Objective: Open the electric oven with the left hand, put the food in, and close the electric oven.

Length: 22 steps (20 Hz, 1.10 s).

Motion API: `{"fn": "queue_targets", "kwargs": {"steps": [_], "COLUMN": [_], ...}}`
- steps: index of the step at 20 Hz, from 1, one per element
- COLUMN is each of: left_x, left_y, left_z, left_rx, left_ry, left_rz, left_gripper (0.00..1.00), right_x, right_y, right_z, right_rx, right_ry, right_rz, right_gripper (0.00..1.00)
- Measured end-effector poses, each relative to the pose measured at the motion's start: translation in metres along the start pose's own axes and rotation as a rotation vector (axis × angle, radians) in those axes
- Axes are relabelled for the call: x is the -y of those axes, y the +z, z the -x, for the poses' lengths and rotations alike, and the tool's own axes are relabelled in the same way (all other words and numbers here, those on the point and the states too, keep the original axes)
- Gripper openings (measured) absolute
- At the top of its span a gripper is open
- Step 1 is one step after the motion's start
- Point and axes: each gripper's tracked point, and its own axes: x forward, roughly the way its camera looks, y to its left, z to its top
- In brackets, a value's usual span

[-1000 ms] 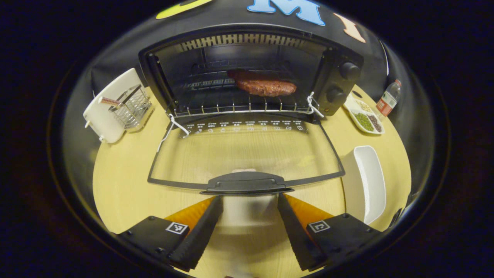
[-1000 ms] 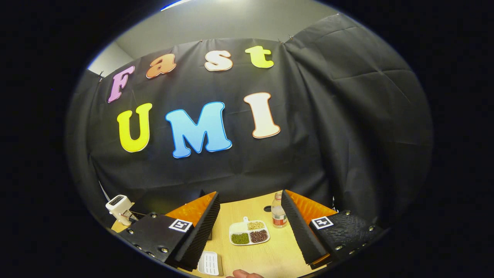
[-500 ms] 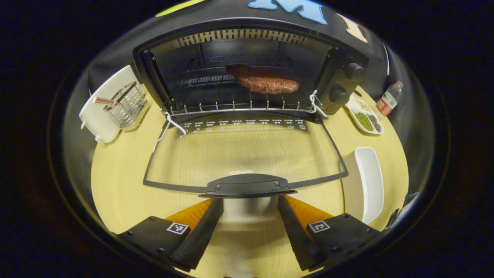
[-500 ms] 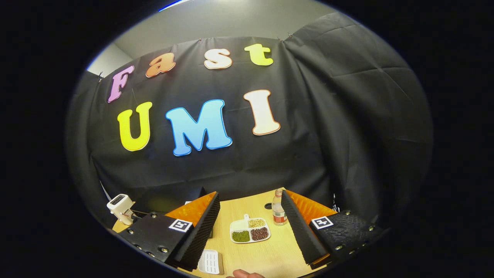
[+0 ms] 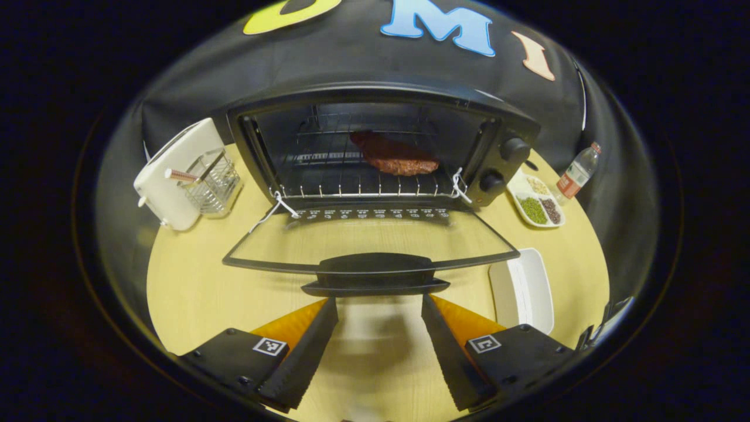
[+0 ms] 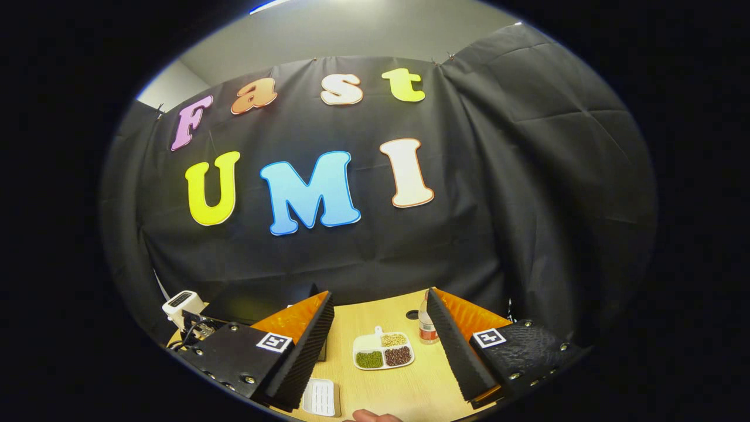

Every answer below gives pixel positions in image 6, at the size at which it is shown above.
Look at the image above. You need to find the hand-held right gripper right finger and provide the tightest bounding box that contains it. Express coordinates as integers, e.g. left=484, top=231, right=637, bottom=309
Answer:
left=425, top=287, right=591, bottom=410

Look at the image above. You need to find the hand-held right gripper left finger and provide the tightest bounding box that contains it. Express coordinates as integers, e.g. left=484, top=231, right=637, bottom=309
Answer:
left=175, top=290, right=336, bottom=413

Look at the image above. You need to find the black electric oven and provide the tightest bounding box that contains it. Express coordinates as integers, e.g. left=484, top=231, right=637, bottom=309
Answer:
left=199, top=283, right=329, bottom=362

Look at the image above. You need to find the white toaster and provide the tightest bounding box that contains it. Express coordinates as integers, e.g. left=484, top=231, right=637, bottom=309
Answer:
left=162, top=290, right=206, bottom=329

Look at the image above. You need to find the small white ribbed tray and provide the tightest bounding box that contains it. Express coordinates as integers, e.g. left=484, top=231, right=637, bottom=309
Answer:
left=302, top=377, right=341, bottom=418

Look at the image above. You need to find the clear bottle with red label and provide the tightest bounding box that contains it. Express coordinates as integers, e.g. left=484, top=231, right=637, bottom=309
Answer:
left=418, top=291, right=439, bottom=345

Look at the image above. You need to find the white divided plate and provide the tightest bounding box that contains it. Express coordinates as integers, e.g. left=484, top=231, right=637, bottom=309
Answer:
left=352, top=325, right=416, bottom=371

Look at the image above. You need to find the pinkish rounded object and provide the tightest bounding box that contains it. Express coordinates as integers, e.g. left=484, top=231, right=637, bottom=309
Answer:
left=345, top=409, right=403, bottom=422

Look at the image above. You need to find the black backdrop cloth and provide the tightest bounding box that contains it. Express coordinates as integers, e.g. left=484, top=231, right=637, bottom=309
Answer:
left=100, top=23, right=658, bottom=346

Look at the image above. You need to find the large ceiling light panel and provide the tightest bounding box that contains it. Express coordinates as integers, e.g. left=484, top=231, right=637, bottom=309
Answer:
left=248, top=0, right=295, bottom=16

